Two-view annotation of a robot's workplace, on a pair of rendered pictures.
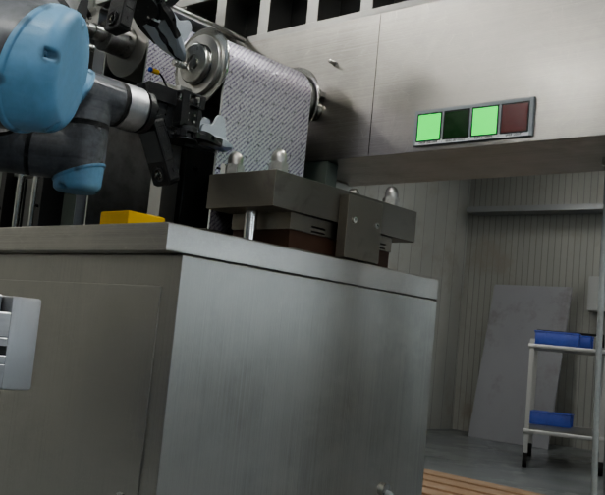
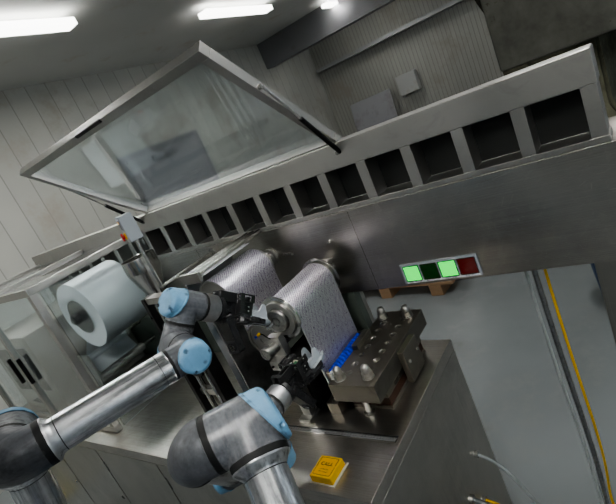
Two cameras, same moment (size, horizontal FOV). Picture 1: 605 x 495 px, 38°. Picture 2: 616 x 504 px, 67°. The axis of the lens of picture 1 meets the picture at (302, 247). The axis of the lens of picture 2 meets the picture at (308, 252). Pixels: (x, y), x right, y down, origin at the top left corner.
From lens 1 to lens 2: 106 cm
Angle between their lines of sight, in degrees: 22
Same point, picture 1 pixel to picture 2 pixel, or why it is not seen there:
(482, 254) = (335, 91)
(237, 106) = (312, 328)
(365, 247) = (418, 364)
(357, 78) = (350, 248)
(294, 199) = (385, 387)
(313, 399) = (443, 466)
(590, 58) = (505, 229)
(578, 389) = not seen: hidden behind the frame
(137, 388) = not seen: outside the picture
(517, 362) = not seen: hidden behind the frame
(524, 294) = (367, 103)
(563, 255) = (376, 72)
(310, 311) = (425, 438)
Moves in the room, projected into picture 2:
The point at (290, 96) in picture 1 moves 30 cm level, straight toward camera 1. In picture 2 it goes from (327, 290) to (350, 323)
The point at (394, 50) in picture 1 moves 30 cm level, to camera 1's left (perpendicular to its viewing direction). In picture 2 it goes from (367, 231) to (282, 270)
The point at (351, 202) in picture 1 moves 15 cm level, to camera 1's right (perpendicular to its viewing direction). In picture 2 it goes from (405, 355) to (449, 334)
